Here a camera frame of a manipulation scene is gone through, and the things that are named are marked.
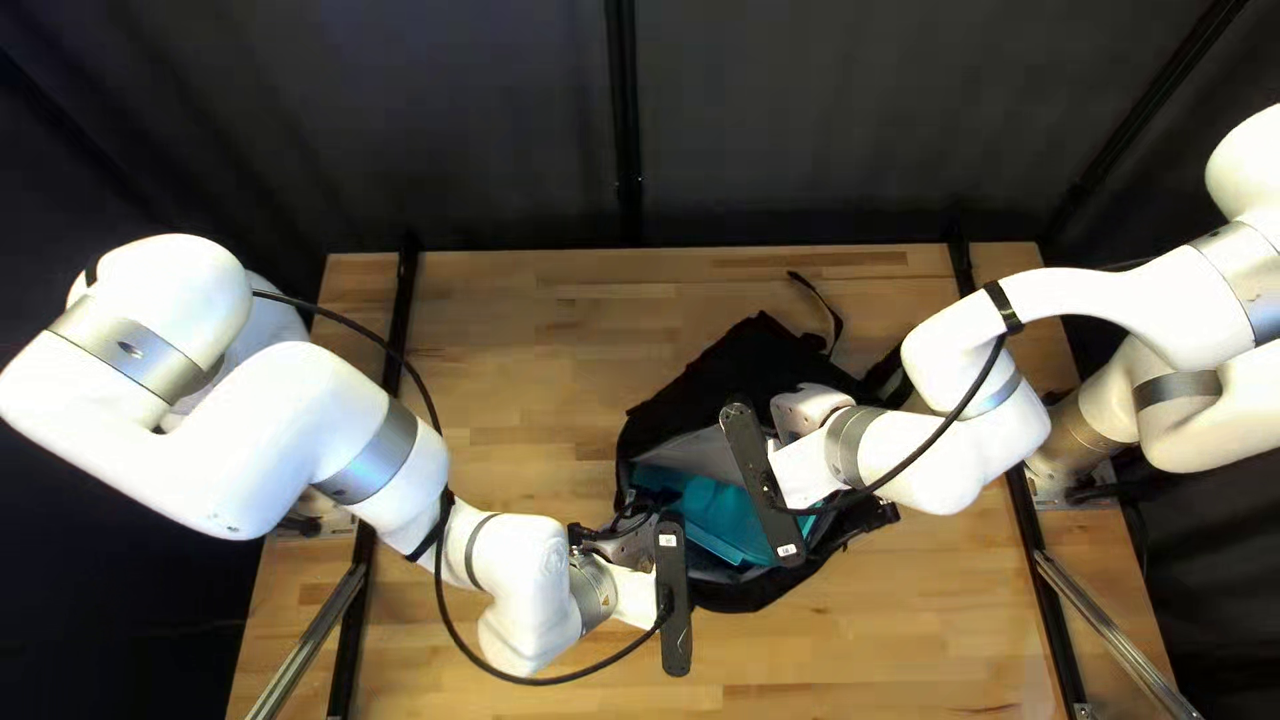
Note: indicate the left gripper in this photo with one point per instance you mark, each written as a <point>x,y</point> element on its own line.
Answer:
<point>630,590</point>

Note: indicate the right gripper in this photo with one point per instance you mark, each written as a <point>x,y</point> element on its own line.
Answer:
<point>805,460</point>

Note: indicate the black backpack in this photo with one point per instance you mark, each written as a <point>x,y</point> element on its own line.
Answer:
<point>760,350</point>

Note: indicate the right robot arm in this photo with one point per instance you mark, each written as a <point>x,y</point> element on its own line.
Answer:
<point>1100,300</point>

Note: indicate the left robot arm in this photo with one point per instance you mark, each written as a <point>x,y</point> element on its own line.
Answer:
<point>280,430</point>

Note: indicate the translucent teal lunch box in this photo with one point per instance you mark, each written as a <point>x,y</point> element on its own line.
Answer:
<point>715,512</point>

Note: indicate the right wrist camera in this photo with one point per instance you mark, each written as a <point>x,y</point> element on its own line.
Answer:
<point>760,480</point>

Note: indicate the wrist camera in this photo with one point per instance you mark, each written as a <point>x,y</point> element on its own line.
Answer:
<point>760,480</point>
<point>675,620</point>

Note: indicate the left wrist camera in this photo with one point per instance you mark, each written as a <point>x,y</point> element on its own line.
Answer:
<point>675,620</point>

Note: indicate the black frame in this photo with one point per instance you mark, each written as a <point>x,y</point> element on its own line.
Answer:
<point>622,100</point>

